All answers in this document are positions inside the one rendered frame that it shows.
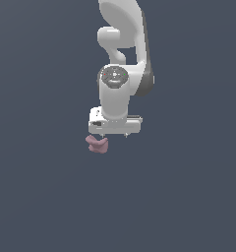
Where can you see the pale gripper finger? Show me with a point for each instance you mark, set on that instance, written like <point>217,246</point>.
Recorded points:
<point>103,135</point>
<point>126,135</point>

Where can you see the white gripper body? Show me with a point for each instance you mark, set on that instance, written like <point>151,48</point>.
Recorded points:
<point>115,126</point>

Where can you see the mauve irregular lump object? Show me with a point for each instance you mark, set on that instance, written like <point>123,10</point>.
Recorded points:
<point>97,144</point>

